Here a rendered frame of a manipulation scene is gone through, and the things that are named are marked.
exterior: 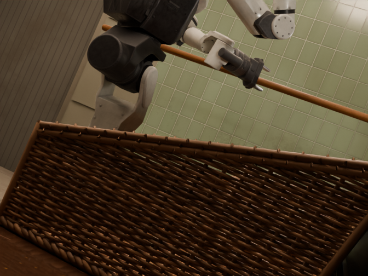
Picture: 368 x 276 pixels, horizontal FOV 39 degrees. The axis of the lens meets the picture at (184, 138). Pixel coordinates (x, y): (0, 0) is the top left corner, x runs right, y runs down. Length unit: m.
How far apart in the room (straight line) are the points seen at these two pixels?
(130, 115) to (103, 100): 0.11
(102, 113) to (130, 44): 0.27
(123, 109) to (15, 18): 4.28
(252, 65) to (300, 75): 1.45
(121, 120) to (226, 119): 1.81
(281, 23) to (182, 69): 2.02
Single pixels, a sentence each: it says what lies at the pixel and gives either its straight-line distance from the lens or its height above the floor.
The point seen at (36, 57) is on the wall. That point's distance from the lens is 5.66.
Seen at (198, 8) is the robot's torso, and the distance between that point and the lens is 1.78.
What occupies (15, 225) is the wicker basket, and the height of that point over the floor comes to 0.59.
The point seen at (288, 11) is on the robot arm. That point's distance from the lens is 1.71.
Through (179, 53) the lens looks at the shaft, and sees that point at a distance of 2.29.
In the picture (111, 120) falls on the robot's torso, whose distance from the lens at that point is 1.73.
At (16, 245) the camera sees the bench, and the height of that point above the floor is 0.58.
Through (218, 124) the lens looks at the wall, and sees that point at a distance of 3.47.
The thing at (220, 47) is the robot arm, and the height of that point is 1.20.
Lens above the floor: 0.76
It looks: 3 degrees up
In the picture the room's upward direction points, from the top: 23 degrees clockwise
